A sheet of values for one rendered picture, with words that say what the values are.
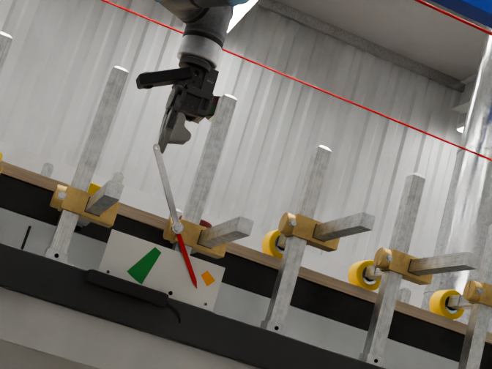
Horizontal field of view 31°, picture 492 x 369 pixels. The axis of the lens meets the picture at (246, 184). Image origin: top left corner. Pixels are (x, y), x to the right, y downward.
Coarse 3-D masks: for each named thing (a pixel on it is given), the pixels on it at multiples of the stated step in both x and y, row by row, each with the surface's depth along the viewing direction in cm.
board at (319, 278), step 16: (16, 176) 199; (32, 176) 200; (128, 208) 206; (160, 224) 208; (240, 256) 214; (256, 256) 215; (272, 256) 216; (304, 272) 218; (336, 288) 220; (352, 288) 222; (400, 304) 225; (432, 320) 227; (448, 320) 229
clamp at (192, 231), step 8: (168, 224) 188; (184, 224) 188; (192, 224) 188; (168, 232) 187; (184, 232) 188; (192, 232) 188; (200, 232) 189; (168, 240) 189; (176, 240) 187; (184, 240) 187; (192, 240) 188; (192, 248) 190; (200, 248) 188; (208, 248) 189; (216, 248) 189; (224, 248) 190; (216, 256) 191
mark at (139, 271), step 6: (150, 252) 184; (156, 252) 185; (144, 258) 184; (150, 258) 184; (156, 258) 185; (138, 264) 183; (144, 264) 184; (150, 264) 184; (132, 270) 183; (138, 270) 183; (144, 270) 184; (132, 276) 182; (138, 276) 183; (144, 276) 183; (138, 282) 183
